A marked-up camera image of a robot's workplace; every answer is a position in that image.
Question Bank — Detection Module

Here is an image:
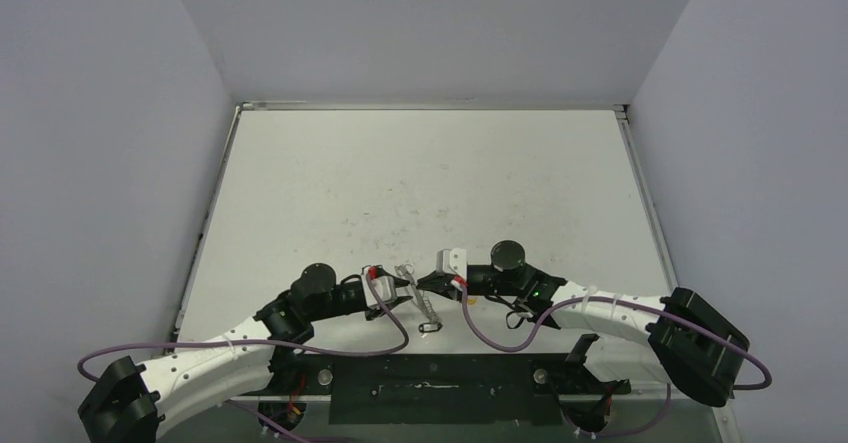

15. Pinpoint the silver carabiner keyring with rings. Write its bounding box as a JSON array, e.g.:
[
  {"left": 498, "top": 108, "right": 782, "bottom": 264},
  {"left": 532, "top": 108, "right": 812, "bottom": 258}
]
[{"left": 395, "top": 264, "right": 442, "bottom": 322}]

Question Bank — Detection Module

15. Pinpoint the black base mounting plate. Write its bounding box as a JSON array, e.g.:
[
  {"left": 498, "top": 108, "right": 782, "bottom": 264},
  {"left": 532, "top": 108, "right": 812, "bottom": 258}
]
[{"left": 246, "top": 353, "right": 631, "bottom": 428}]

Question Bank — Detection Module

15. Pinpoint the aluminium front rail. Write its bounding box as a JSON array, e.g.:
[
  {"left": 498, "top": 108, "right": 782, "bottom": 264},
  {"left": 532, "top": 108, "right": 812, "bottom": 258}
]
[{"left": 237, "top": 354, "right": 687, "bottom": 404}]

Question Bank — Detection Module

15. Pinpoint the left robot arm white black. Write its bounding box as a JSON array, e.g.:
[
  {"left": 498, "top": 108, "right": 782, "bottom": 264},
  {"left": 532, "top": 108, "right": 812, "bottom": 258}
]
[{"left": 78, "top": 263, "right": 410, "bottom": 442}]

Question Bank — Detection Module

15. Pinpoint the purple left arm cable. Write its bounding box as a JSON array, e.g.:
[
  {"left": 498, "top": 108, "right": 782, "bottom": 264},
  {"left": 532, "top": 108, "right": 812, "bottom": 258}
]
[{"left": 76, "top": 270, "right": 411, "bottom": 443}]

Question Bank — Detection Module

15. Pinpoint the black key tag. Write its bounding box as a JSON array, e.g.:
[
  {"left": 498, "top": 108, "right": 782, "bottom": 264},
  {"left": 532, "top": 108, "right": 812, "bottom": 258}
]
[{"left": 418, "top": 322, "right": 443, "bottom": 335}]

